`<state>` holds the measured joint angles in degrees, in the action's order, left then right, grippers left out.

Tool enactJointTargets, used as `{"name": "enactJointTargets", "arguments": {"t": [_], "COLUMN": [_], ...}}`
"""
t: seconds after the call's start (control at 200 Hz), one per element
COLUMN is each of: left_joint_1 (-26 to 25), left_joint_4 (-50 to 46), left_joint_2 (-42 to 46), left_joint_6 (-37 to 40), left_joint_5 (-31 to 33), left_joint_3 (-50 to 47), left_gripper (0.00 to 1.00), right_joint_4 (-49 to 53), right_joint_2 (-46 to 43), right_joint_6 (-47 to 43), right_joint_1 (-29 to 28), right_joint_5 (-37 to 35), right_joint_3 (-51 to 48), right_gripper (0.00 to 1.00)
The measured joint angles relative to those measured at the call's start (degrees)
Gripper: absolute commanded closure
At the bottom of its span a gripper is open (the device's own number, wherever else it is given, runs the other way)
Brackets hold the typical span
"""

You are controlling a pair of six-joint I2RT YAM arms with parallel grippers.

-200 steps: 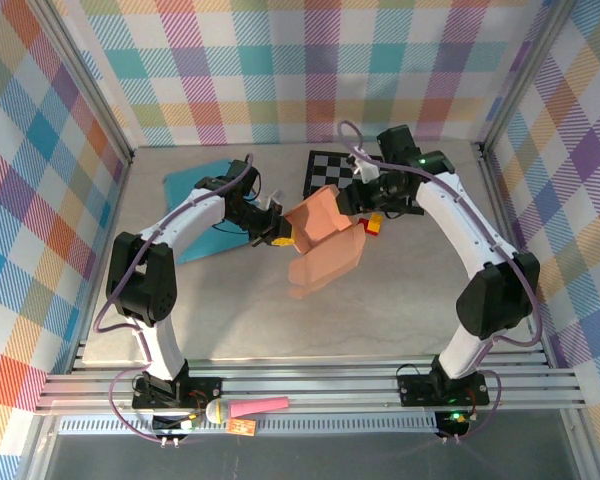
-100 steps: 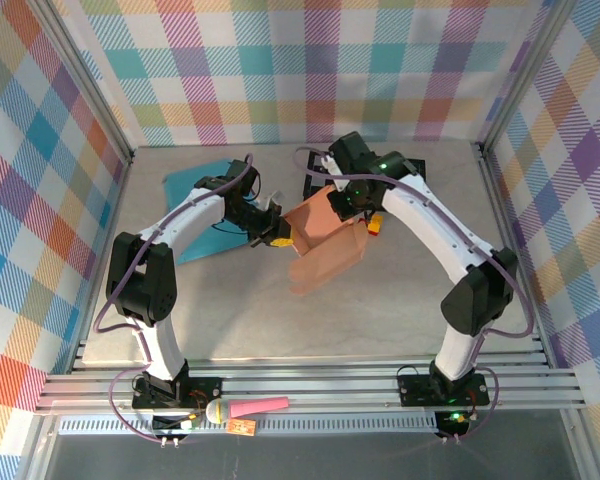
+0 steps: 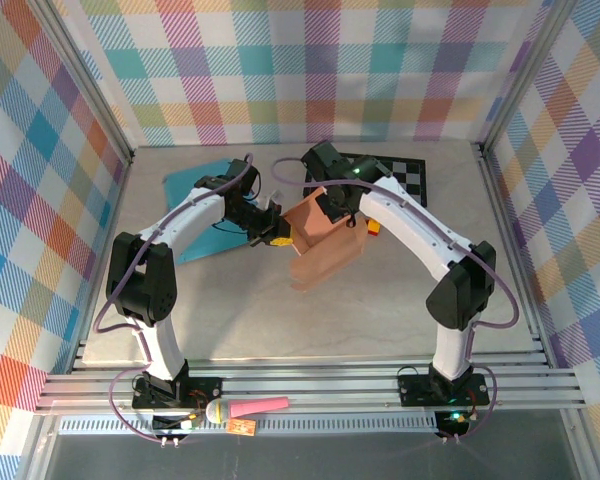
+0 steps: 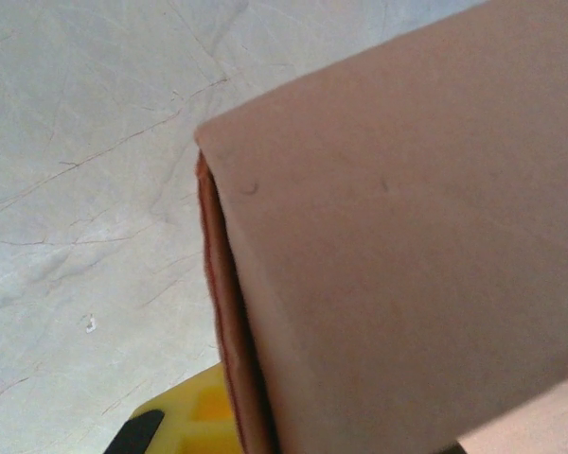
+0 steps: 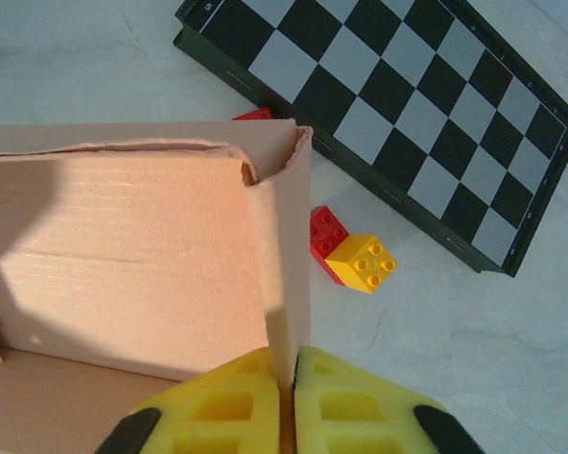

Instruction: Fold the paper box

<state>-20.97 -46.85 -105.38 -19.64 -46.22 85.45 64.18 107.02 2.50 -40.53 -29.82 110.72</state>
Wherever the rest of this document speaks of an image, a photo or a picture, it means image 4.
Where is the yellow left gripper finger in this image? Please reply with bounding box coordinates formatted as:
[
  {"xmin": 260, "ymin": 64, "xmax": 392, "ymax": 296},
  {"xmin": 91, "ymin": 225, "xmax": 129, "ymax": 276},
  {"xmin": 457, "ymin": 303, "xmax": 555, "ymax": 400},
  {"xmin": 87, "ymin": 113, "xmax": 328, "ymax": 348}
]
[{"xmin": 102, "ymin": 362, "xmax": 243, "ymax": 454}]

